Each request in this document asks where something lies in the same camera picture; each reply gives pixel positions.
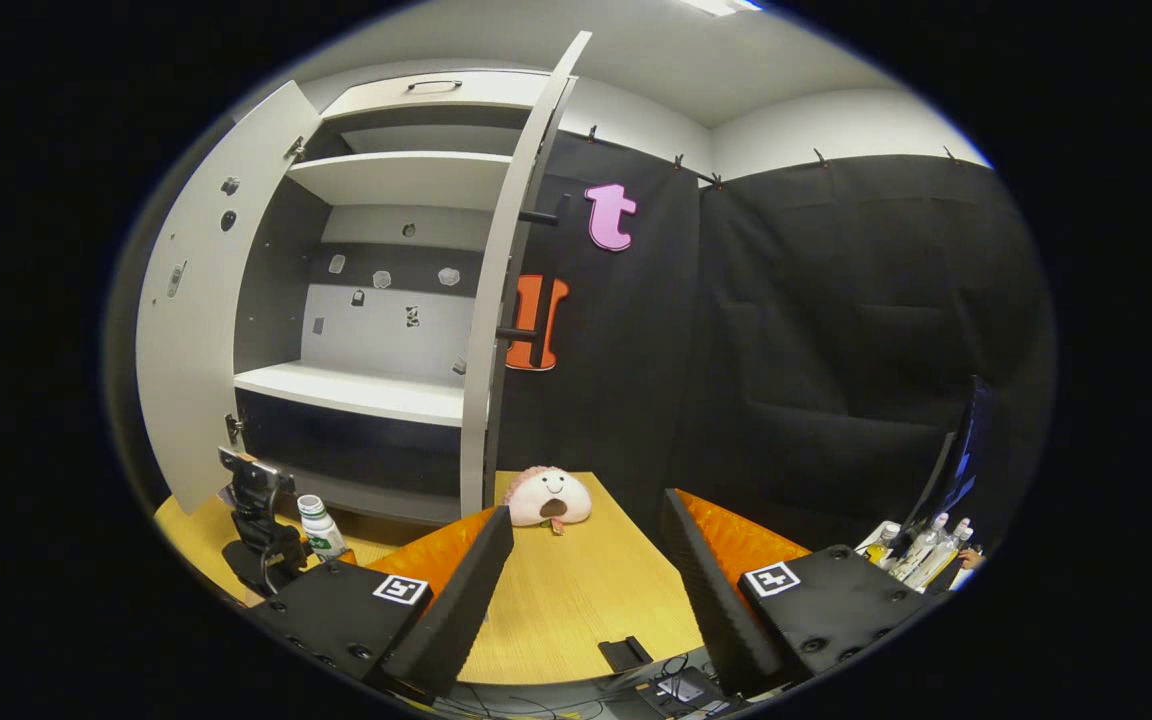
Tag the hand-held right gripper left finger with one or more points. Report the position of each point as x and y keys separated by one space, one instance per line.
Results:
x=456 y=610

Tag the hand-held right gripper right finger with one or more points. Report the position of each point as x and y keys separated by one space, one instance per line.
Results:
x=711 y=600

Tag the white bottle with green label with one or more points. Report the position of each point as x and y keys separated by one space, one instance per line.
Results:
x=321 y=530

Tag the white cabinet door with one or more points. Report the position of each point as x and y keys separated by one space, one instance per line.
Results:
x=196 y=400
x=494 y=300

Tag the dark device with label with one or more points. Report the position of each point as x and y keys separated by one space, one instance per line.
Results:
x=681 y=690

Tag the pink and white plush toy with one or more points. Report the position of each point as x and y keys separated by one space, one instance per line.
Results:
x=551 y=495

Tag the white tray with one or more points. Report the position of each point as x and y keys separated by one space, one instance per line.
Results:
x=881 y=548

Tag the small yellow bottle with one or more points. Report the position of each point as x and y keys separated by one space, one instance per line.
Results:
x=881 y=545

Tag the clear plastic bottle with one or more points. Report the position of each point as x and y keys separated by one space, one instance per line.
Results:
x=941 y=560
x=921 y=548

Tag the black backdrop cloth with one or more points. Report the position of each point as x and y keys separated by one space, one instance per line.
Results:
x=786 y=350

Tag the white cabinet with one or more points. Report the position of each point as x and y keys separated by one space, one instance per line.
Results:
x=386 y=175

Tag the white cabinet drawer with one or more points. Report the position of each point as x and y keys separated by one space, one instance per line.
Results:
x=386 y=95

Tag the long ceiling light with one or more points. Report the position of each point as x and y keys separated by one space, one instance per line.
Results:
x=721 y=5

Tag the small black bracket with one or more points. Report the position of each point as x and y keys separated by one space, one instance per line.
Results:
x=624 y=653

